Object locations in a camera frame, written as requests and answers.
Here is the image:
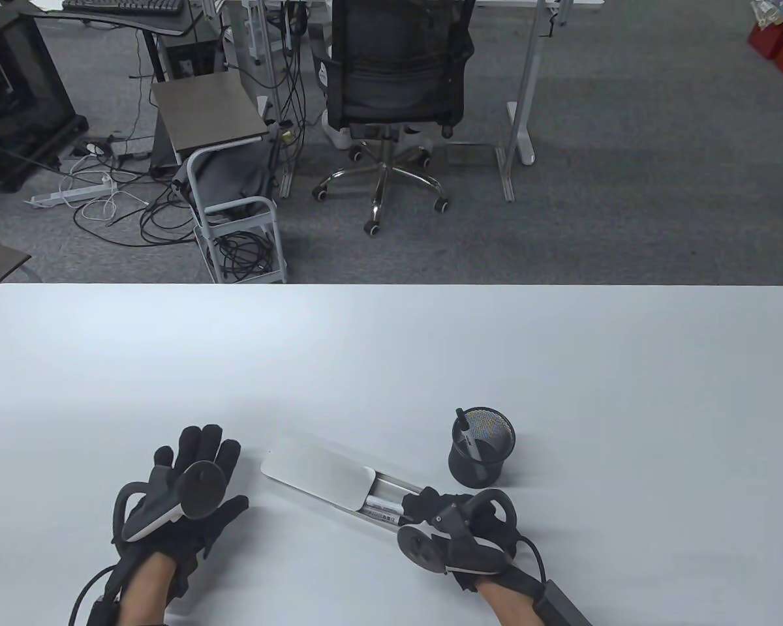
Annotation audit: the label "person's left hand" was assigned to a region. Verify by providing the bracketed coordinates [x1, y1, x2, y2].
[113, 425, 250, 601]

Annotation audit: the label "person's right hand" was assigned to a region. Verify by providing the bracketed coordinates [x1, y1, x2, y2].
[397, 486, 544, 598]

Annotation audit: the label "silver sliding box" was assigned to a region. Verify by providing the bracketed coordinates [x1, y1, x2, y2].
[261, 430, 431, 537]

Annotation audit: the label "person's left forearm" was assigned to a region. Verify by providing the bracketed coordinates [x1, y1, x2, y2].
[117, 556, 178, 626]

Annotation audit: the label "person's right forearm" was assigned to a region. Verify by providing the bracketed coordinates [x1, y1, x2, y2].
[479, 579, 544, 626]

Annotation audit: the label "black and white hand controller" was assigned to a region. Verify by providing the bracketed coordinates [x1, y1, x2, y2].
[397, 488, 520, 576]
[110, 460, 228, 545]

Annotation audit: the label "black mesh pen holder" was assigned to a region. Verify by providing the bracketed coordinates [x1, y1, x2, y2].
[449, 407, 517, 489]

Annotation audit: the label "white rolling cart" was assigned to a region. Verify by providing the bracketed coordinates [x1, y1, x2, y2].
[185, 138, 287, 285]

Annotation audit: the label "grey bag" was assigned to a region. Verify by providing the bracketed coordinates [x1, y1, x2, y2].
[188, 140, 276, 220]

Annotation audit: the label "white power strip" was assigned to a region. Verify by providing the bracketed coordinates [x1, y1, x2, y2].
[29, 181, 119, 210]

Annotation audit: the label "brown top side table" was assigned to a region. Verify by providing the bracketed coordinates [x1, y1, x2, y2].
[151, 70, 272, 168]

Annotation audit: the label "black cabinet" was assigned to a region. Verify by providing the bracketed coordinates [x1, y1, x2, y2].
[0, 12, 89, 192]

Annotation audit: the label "black mesh office chair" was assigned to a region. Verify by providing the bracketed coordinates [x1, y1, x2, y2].
[309, 0, 478, 236]

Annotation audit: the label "black desk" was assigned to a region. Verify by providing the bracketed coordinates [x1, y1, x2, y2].
[31, 0, 204, 83]

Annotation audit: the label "black keyboard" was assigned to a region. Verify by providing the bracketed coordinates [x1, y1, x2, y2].
[61, 0, 186, 16]

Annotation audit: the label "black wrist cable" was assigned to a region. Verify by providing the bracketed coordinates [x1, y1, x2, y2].
[68, 566, 117, 626]

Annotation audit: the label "coiled black cables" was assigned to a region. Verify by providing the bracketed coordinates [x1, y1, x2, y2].
[211, 231, 275, 279]

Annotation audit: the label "black floor cable bundle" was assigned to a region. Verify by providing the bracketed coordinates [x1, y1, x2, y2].
[72, 176, 198, 248]

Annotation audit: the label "white desk frame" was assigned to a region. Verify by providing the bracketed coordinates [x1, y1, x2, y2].
[224, 0, 302, 200]
[495, 0, 566, 202]

